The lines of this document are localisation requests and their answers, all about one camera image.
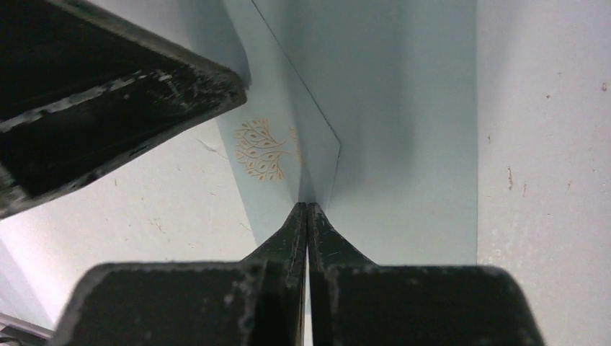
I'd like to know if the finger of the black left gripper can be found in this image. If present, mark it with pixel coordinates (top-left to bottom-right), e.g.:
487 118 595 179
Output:
1 1 246 218

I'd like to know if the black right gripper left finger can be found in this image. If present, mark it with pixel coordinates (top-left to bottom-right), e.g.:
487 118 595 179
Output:
50 203 307 345

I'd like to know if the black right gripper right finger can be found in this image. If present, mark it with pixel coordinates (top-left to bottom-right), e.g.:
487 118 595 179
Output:
307 203 544 345

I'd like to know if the aluminium frame rail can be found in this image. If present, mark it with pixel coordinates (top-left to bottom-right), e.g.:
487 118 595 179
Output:
1 314 54 345

